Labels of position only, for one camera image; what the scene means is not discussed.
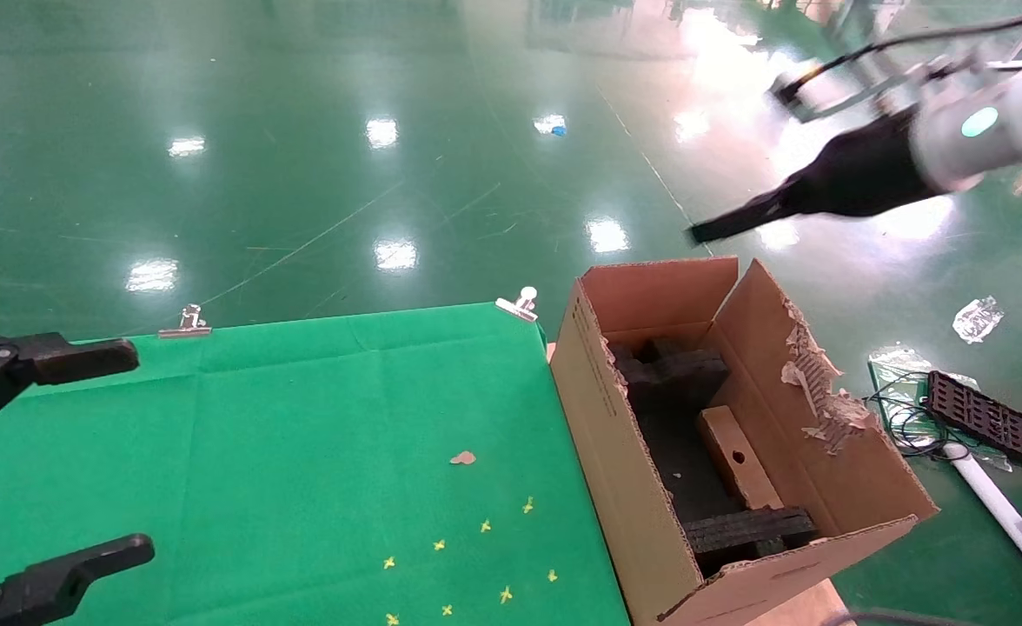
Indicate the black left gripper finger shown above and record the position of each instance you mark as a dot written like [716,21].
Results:
[59,361]
[50,582]

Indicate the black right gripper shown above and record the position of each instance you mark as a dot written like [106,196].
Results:
[867,174]

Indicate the brown cardboard box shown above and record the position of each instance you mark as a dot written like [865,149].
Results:
[741,461]

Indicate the large open cardboard carton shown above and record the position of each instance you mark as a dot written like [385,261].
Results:
[624,487]

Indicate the small cardboard scrap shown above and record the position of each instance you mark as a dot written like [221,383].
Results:
[463,457]

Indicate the silver binder clip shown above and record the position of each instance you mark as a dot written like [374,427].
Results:
[515,306]
[188,323]

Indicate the clear plastic bag green print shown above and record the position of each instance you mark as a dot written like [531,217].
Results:
[898,361]

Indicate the green table cloth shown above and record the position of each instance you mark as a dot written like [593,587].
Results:
[259,452]

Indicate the black foam base sheet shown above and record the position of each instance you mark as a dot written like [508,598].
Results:
[676,452]

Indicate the crumpled clear plastic bag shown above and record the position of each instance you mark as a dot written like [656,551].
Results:
[978,319]

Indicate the black grid tray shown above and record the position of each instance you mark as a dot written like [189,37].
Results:
[989,422]

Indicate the white table leg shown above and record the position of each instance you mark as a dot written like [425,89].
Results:
[998,500]

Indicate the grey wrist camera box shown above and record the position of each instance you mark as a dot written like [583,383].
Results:
[793,87]

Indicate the grey metal camera bracket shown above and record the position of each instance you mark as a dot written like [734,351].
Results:
[859,100]

